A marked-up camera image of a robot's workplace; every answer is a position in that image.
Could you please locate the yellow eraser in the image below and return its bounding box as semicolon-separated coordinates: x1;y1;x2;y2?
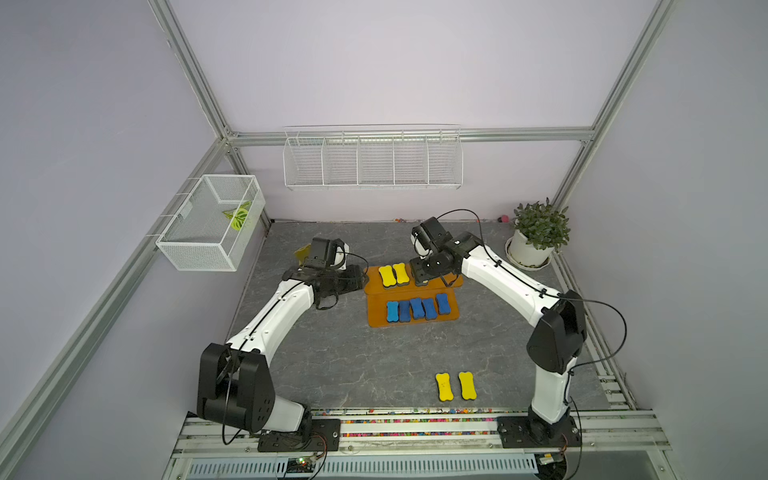
458;371;477;401
378;265;397;288
435;373;454;402
392;263;410;285

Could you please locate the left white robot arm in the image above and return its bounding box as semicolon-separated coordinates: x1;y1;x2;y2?
196;265;368;435

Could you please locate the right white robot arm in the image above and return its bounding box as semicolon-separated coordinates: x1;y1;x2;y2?
410;227;587;428

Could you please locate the orange wooden two-tier shelf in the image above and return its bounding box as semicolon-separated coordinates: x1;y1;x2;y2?
364;264;464;328

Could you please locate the blue eraser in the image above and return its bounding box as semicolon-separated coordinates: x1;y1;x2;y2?
435;293;451;316
398;300;411;323
386;301;400;323
410;298;425;320
422;298;438;320

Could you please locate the potted green plant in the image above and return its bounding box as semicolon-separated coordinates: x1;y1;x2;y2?
505;198;571;270

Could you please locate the green object in basket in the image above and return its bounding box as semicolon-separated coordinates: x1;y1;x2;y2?
223;201;251;231

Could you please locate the white mesh basket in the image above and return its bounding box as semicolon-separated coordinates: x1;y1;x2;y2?
156;174;265;272

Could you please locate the white vent grille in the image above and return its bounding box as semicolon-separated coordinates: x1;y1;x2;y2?
182;454;539;479

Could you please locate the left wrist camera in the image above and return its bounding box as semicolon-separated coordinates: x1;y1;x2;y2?
303;237;349;270

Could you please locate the white wire wall shelf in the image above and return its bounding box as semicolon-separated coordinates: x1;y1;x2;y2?
282;126;464;189

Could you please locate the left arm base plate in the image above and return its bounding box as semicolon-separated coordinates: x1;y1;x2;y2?
257;418;341;453

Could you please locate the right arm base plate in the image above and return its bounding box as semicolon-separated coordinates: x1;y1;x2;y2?
497;412;582;450

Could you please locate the aluminium mounting rail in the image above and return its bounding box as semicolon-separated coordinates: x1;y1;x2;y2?
170;409;670;460

